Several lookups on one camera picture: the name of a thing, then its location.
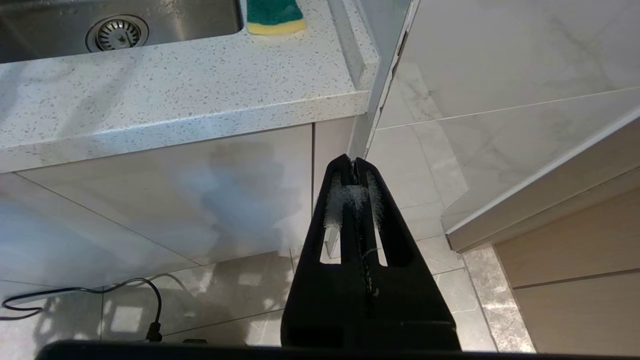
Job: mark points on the metal sink drain strainer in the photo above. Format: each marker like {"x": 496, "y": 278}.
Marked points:
{"x": 117, "y": 33}

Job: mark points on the wooden cabinet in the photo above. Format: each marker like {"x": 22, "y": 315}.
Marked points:
{"x": 575, "y": 250}

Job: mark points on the green and yellow sponge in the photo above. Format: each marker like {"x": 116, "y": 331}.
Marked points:
{"x": 274, "y": 12}

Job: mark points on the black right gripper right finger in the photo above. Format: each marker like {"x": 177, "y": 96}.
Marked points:
{"x": 415, "y": 310}

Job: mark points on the white under-counter cabinet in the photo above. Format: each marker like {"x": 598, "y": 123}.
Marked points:
{"x": 175, "y": 200}

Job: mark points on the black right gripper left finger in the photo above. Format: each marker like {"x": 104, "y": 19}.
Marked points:
{"x": 320, "y": 300}

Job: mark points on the stainless steel sink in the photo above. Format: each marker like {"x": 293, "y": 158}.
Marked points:
{"x": 50, "y": 30}

